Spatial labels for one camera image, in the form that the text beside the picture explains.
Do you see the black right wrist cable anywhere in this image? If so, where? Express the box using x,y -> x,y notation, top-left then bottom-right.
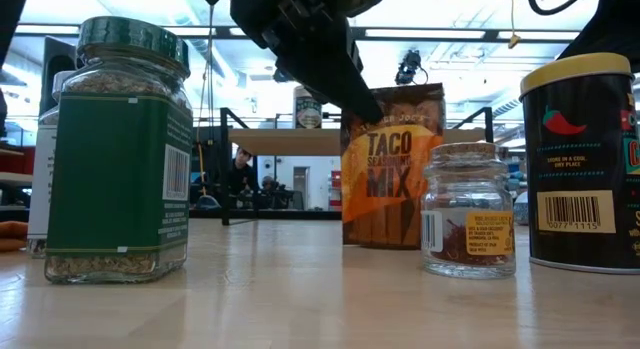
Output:
527,0 -> 591,16

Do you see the green lid glass herb jar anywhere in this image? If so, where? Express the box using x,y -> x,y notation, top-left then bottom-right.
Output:
43,16 -> 194,286

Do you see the black overhead frame beam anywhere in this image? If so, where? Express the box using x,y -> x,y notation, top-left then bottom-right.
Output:
14,22 -> 581,44

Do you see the brown lid dark label can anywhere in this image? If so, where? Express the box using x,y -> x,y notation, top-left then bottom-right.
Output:
293,86 -> 324,130

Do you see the black metal table frame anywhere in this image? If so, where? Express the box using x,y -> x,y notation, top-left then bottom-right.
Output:
188,208 -> 344,221

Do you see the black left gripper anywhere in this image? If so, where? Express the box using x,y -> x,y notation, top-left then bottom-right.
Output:
194,0 -> 386,125

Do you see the small cork lid saffron jar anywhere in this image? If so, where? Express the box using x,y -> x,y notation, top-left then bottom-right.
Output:
420,141 -> 517,280

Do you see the red background furniture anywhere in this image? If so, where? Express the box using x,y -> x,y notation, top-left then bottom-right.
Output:
0,147 -> 36,176

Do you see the white lid spice jar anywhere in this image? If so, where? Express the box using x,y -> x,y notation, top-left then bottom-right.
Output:
27,70 -> 77,260

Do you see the person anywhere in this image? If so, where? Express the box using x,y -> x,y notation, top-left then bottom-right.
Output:
229,146 -> 260,210
258,174 -> 294,210

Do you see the black can yellow lid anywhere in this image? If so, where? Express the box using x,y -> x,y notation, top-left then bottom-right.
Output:
518,52 -> 640,276

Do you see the taco seasoning mix pouch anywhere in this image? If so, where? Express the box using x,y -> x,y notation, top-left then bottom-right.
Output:
340,82 -> 446,251

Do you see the yellow cable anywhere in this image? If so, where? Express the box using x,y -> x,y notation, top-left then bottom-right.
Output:
197,142 -> 207,198

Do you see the black overhead camera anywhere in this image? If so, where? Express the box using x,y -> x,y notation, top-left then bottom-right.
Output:
394,48 -> 430,86

